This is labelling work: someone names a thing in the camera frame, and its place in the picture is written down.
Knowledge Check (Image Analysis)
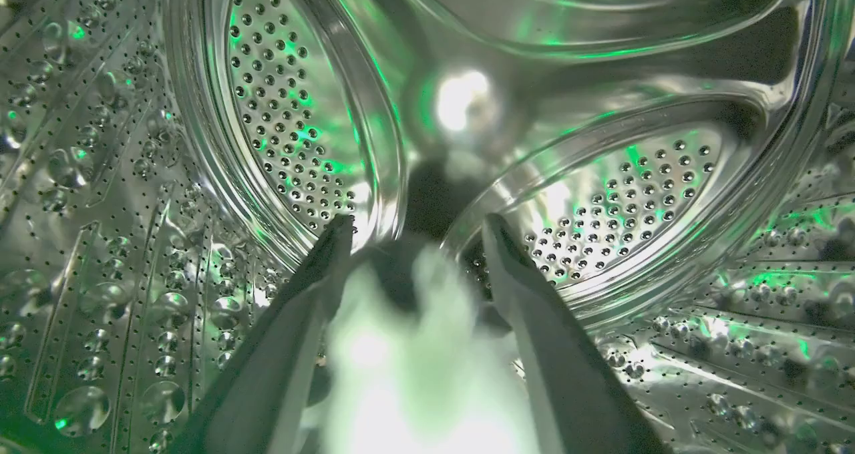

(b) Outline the stainless steel washing machine drum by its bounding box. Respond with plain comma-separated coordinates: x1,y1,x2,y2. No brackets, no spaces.
0,0,855,454

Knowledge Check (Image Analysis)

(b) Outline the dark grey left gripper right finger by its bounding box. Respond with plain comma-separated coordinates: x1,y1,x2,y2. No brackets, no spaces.
482,214,669,454

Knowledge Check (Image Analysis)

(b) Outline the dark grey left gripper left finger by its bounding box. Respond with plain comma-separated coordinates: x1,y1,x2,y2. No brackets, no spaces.
175,214,355,454

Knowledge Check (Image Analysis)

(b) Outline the white plush toy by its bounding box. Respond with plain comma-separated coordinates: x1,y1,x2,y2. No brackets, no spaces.
319,246,542,454

